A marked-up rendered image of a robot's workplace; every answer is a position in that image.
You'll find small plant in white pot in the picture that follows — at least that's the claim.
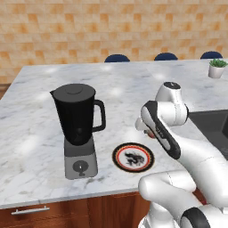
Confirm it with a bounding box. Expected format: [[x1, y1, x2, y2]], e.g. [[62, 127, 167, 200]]
[[208, 58, 228, 79]]

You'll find wooden cupboard door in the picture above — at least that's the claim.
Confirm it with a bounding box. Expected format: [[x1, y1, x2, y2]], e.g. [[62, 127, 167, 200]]
[[86, 191, 151, 228]]

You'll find wooden drawer front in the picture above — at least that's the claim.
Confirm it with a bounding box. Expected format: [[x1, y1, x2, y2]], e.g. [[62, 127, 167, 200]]
[[0, 198, 90, 228]]

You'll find dark sink basin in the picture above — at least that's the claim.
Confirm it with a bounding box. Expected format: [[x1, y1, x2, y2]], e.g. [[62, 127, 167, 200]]
[[188, 109, 228, 161]]

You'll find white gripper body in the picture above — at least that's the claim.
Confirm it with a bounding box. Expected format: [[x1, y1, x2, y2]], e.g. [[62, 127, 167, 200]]
[[134, 116, 150, 134]]

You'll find silver drawer handle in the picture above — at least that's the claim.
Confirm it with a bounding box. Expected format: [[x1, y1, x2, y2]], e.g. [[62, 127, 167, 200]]
[[11, 205, 51, 216]]

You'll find round plate with dragon print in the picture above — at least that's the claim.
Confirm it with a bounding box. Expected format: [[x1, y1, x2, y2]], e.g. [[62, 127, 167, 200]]
[[111, 142, 156, 174]]

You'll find black and grey blender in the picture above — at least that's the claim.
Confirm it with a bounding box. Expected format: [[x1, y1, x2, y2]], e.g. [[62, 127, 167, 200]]
[[49, 83, 107, 181]]

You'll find dark blue stool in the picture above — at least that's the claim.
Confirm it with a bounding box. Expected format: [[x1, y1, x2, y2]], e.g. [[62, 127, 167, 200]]
[[199, 51, 224, 60], [153, 52, 179, 61], [104, 53, 131, 63]]

